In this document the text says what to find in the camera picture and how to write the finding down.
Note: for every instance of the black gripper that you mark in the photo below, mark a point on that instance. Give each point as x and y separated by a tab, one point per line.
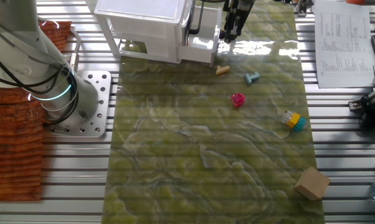
240	5

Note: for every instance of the black drawer knob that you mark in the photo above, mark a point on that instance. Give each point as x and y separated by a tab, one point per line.
222	34

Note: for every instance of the white plastic drawer cabinet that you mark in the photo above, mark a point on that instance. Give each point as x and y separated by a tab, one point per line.
137	18

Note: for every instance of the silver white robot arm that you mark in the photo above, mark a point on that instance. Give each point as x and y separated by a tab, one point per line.
19	46

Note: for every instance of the tan wooden angled piece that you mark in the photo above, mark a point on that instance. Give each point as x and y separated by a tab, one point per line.
222	70

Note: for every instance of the light blue number one block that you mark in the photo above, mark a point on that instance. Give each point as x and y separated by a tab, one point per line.
250	78

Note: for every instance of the pink translucent plastic block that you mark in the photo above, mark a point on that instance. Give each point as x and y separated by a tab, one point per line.
238	100

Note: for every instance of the teal yellow clear brick stack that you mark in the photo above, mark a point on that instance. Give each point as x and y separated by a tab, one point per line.
293	120

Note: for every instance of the printed paper sheet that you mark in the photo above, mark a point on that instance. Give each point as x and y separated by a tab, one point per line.
345	46

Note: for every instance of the green marble pattern mat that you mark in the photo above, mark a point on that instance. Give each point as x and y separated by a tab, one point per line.
190	155

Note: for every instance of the grey conduit with metal connector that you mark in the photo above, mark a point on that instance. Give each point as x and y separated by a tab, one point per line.
75	59

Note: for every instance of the plain wooden cube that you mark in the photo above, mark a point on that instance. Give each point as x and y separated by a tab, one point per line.
312	183

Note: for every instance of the orange woven cloth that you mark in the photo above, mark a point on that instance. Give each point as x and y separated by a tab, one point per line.
13	155

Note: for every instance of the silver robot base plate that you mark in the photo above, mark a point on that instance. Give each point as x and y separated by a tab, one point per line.
101	102

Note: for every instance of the silver camera on black mount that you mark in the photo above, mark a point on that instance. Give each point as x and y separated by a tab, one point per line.
369	102

